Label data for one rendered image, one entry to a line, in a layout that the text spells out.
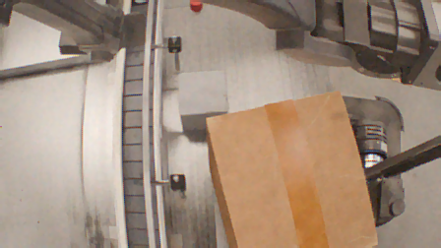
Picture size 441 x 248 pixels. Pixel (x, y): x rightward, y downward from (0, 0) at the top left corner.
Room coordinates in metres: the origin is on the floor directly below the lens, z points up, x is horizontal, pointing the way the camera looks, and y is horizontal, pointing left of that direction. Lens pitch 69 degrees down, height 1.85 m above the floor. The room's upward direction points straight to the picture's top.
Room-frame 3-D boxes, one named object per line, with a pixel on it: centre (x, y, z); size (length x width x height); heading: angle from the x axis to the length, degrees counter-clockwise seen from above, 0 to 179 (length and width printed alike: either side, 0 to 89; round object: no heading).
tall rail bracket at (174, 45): (0.53, 0.12, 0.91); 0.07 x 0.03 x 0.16; 94
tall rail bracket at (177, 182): (0.23, 0.10, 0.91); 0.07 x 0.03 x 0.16; 94
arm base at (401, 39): (0.28, -0.20, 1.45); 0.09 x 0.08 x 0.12; 175
